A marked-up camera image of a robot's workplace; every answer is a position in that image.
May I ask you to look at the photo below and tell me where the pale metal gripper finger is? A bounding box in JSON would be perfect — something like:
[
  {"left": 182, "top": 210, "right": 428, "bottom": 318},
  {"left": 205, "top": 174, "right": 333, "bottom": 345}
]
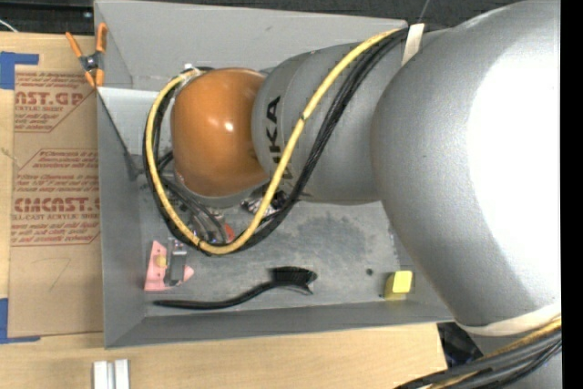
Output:
[{"left": 167, "top": 237, "right": 189, "bottom": 288}]

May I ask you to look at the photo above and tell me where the pink flat triangular block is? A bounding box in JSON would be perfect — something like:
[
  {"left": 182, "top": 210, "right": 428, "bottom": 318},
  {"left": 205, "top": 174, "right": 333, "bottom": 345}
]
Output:
[{"left": 143, "top": 240, "right": 196, "bottom": 292}]

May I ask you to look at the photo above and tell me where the grey metal bin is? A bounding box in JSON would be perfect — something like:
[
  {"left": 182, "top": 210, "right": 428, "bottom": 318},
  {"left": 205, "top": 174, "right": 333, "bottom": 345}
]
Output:
[{"left": 92, "top": 0, "right": 457, "bottom": 350}]

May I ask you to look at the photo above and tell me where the brown cardboard board red print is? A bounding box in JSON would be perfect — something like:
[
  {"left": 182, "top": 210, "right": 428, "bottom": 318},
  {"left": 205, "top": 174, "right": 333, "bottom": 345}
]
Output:
[{"left": 0, "top": 31, "right": 106, "bottom": 343}]

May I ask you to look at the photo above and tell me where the yellow square block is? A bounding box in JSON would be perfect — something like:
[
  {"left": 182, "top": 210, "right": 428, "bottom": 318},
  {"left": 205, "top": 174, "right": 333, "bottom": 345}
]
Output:
[{"left": 383, "top": 271, "right": 414, "bottom": 301}]

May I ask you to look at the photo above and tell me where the black long-handled brush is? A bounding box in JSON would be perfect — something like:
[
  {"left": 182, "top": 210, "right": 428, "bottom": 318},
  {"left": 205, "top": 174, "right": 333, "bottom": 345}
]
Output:
[{"left": 152, "top": 266, "right": 318, "bottom": 312}]

